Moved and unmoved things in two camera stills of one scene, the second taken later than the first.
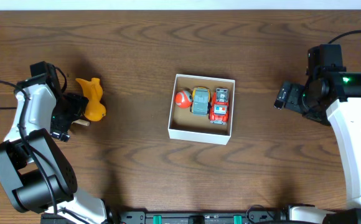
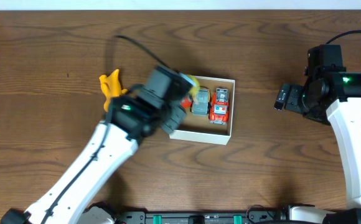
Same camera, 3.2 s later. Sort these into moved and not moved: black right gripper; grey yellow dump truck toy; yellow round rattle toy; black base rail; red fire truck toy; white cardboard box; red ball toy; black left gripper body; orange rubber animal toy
Moved: yellow round rattle toy; black left gripper body; orange rubber animal toy
Not moved: red fire truck toy; black right gripper; grey yellow dump truck toy; red ball toy; white cardboard box; black base rail
